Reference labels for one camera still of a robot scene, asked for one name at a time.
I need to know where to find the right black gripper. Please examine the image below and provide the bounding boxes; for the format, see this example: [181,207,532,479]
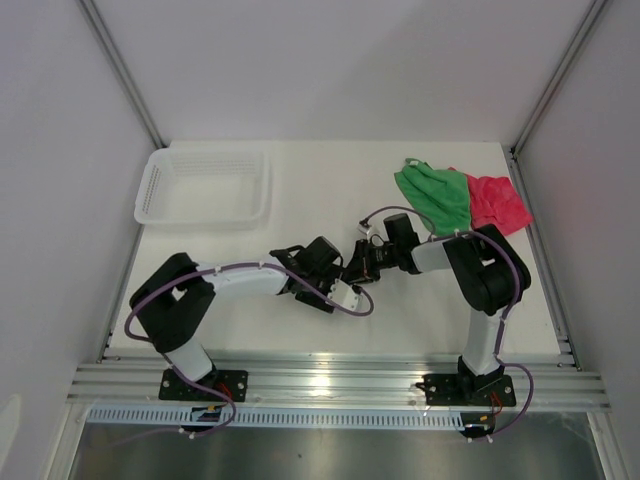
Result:
[342,239,400,286]

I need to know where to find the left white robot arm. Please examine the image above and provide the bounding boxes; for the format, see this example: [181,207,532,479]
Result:
[130,237,359,400]

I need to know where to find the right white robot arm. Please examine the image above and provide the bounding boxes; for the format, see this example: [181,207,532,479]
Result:
[343,213,531,404]

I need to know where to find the green towel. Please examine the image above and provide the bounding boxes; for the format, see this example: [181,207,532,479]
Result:
[394,158,471,236]

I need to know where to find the pink towel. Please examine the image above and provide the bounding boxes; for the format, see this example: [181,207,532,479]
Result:
[463,173,533,237]

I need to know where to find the white plastic basket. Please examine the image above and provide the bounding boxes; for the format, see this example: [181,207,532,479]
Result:
[134,147,272,231]

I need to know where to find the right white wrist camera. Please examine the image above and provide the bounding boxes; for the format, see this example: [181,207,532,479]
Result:
[357,219,375,240]

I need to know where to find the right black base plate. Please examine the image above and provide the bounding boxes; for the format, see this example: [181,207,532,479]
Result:
[415,373,517,407]

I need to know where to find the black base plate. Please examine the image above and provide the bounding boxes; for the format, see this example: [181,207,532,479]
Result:
[158,369,249,403]
[415,373,517,407]

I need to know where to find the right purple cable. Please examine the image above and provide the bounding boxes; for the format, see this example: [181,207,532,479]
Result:
[358,205,534,444]

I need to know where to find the purple cable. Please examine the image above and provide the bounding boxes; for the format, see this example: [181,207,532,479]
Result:
[123,262,375,444]
[358,205,534,444]

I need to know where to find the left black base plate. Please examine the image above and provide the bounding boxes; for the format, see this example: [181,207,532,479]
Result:
[158,369,249,403]

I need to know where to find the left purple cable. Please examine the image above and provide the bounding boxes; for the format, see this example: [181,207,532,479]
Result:
[123,262,375,444]

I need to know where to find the aluminium front rail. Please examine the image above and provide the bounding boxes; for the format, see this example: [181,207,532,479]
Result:
[67,349,611,412]

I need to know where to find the white slotted cable duct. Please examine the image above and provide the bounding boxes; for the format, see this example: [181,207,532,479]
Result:
[86,404,488,432]

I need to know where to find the left aluminium corner post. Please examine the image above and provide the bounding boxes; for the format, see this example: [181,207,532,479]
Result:
[75,0,166,149]

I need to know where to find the aluminium corner post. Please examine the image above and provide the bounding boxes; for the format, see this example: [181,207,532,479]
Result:
[75,0,166,149]
[509,0,613,161]

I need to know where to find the right aluminium corner post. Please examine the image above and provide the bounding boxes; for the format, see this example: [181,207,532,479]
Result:
[509,0,613,161]

